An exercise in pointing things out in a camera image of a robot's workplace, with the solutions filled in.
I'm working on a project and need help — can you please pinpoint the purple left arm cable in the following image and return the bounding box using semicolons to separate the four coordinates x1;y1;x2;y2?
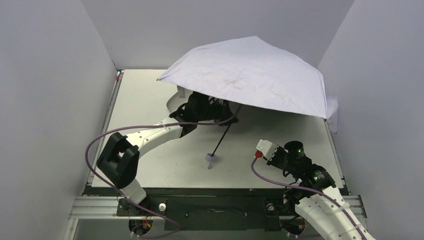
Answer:
84;104;243;240

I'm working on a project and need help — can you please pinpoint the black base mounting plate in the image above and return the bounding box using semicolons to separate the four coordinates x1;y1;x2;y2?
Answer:
71;186;295;231

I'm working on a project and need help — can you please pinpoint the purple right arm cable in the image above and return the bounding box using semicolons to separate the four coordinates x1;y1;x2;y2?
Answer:
250;155;369;240

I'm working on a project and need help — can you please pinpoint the aluminium front mounting rail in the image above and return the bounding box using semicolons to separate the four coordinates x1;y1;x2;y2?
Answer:
67;194;368;220

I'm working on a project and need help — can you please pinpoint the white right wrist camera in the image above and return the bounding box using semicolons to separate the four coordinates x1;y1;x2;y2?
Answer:
255;139;279;161

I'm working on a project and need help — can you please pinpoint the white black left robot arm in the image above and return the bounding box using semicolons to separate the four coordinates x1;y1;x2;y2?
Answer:
93;92;239;213

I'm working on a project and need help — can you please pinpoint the lavender umbrella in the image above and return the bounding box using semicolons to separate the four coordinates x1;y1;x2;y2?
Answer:
157;35;339;170

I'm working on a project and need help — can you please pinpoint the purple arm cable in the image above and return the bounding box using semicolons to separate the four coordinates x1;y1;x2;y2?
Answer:
84;104;243;240
250;155;369;240

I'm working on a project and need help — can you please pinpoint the lavender umbrella case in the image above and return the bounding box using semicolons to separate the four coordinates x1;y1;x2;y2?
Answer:
165;91;187;114

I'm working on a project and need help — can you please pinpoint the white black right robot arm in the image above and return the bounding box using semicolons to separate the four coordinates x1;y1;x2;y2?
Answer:
256;139;373;240

